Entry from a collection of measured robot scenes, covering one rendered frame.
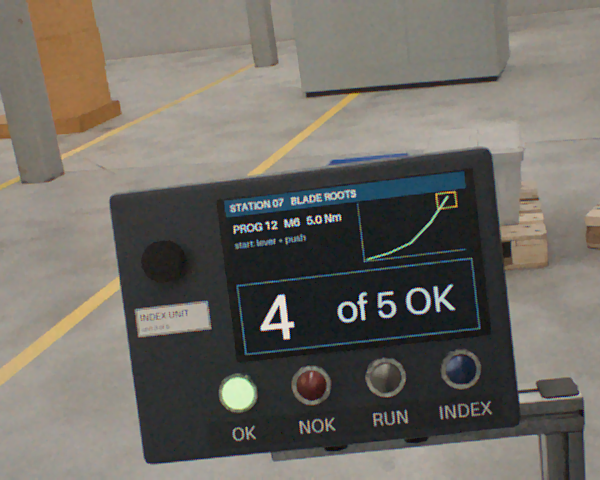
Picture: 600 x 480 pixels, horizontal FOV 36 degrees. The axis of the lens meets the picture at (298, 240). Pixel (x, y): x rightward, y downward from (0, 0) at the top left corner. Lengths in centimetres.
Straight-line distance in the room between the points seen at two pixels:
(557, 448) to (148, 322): 32
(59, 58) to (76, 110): 49
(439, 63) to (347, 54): 83
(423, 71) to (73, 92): 319
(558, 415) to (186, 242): 31
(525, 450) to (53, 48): 695
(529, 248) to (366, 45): 479
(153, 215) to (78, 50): 825
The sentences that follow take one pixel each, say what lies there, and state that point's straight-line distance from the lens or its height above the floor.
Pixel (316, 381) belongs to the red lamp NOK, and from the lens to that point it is 62.
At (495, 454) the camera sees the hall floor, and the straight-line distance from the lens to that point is 264.
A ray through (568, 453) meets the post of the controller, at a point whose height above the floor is 101.
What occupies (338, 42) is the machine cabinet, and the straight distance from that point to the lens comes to 846.
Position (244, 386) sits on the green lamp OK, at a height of 112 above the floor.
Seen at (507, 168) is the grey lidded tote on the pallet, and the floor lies 40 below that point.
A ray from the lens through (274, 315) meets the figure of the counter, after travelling 62.
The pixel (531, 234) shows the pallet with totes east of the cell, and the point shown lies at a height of 14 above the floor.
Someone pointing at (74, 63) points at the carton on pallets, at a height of 61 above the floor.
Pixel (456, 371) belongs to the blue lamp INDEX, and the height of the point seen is 112.
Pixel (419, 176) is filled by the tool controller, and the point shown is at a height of 124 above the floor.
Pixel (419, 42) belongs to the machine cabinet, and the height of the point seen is 40.
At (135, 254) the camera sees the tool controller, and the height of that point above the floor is 121.
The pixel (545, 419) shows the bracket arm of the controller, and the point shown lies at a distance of 72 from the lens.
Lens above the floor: 140
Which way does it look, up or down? 18 degrees down
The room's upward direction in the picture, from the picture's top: 8 degrees counter-clockwise
